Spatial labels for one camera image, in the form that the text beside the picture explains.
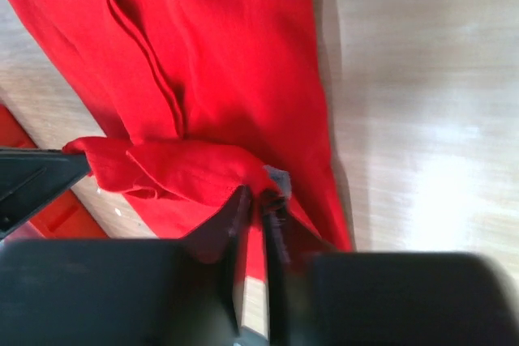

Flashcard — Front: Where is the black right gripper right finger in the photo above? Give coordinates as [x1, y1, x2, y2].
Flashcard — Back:
[262, 167, 518, 345]

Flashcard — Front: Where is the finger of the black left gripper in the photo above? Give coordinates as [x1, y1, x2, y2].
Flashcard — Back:
[1, 147, 90, 237]

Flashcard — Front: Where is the red plastic bin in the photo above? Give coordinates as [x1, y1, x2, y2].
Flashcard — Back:
[1, 105, 108, 243]

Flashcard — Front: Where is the red t shirt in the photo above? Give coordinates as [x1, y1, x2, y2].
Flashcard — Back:
[0, 0, 354, 278]

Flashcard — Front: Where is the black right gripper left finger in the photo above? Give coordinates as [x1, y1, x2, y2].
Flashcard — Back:
[1, 187, 250, 345]

